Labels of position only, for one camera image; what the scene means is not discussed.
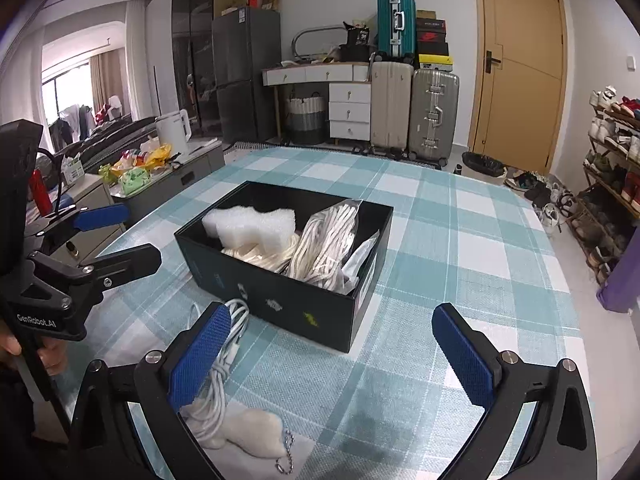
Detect white rope bundle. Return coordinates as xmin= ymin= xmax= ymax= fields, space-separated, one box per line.
xmin=287 ymin=199 xmax=363 ymax=291

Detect teal checked tablecloth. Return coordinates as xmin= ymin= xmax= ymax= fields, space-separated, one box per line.
xmin=50 ymin=146 xmax=608 ymax=480

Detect black cardboard box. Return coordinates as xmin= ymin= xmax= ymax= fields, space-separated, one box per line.
xmin=173 ymin=180 xmax=395 ymax=353

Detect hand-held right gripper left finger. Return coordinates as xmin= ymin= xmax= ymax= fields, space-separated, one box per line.
xmin=70 ymin=301 xmax=233 ymax=480

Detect white desk with drawers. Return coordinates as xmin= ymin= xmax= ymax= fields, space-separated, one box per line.
xmin=262 ymin=62 xmax=373 ymax=146

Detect group of shoes on floor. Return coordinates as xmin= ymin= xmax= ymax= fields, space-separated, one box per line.
xmin=505 ymin=170 xmax=576 ymax=233

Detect wooden shoe rack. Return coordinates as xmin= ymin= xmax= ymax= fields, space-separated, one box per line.
xmin=582 ymin=87 xmax=640 ymax=286

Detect black paper bag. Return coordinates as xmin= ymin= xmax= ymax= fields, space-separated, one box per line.
xmin=342 ymin=22 xmax=376 ymax=61

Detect silver suitcase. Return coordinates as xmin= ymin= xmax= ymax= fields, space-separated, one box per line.
xmin=407 ymin=67 xmax=460 ymax=166

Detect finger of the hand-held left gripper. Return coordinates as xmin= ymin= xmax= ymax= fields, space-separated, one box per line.
xmin=22 ymin=203 xmax=131 ymax=252
xmin=27 ymin=243 xmax=162 ymax=307

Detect rows of shoes on rack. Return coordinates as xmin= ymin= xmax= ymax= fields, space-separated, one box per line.
xmin=585 ymin=86 xmax=640 ymax=281

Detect oval white frame mirror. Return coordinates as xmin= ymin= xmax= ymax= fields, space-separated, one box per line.
xmin=290 ymin=24 xmax=351 ymax=63

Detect white foam piece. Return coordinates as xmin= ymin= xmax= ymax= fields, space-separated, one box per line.
xmin=201 ymin=205 xmax=297 ymax=251

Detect cream rope bundle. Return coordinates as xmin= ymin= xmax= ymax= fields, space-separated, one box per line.
xmin=220 ymin=240 xmax=301 ymax=273

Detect red bottle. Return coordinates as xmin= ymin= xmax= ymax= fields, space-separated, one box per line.
xmin=27 ymin=169 xmax=53 ymax=216

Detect black yellow shoe box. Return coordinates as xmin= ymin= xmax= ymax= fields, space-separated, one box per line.
xmin=417 ymin=55 xmax=454 ymax=72

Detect white electric kettle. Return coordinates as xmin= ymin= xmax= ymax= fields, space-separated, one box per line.
xmin=155 ymin=109 xmax=193 ymax=157

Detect dark sofa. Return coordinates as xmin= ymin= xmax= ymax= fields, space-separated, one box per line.
xmin=50 ymin=115 xmax=161 ymax=161

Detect green snack packet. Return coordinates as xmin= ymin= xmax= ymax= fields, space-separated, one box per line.
xmin=120 ymin=167 xmax=153 ymax=196

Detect teal suitcase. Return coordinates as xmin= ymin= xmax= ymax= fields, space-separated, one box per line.
xmin=376 ymin=0 xmax=417 ymax=63

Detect purple bag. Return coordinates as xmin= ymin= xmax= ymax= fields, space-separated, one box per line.
xmin=597 ymin=240 xmax=640 ymax=316

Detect white curtain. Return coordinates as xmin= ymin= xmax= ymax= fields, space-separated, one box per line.
xmin=125 ymin=0 xmax=173 ymax=121

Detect woven laundry basket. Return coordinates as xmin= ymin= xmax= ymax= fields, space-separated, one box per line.
xmin=285 ymin=92 xmax=328 ymax=145

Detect yellow snack packet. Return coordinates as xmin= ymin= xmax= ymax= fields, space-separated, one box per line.
xmin=142 ymin=144 xmax=173 ymax=166

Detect white plush keychain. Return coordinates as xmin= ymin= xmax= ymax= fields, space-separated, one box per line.
xmin=202 ymin=407 xmax=296 ymax=475

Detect dark glass wardrobe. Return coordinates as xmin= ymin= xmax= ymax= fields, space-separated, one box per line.
xmin=171 ymin=0 xmax=216 ymax=141

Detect grey refrigerator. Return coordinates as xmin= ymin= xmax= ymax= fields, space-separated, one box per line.
xmin=211 ymin=6 xmax=282 ymax=143

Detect white cable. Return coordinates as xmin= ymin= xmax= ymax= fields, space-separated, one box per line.
xmin=180 ymin=298 xmax=251 ymax=448

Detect wooden door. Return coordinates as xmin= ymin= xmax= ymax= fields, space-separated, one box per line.
xmin=467 ymin=0 xmax=568 ymax=176

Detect beige suitcase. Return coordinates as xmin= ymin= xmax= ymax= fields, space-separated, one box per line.
xmin=370 ymin=60 xmax=415 ymax=156

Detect grey side cabinet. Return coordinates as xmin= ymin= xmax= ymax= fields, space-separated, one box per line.
xmin=107 ymin=137 xmax=227 ymax=216

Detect black shoe box red logo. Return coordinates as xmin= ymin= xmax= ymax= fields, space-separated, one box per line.
xmin=416 ymin=19 xmax=447 ymax=44

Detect person's left hand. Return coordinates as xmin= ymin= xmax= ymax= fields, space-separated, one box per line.
xmin=0 ymin=317 xmax=69 ymax=378

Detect brown curtain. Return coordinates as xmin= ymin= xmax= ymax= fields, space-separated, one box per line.
xmin=90 ymin=50 xmax=126 ymax=121

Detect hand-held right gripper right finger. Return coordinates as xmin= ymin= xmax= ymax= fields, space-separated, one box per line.
xmin=431 ymin=302 xmax=598 ymax=480

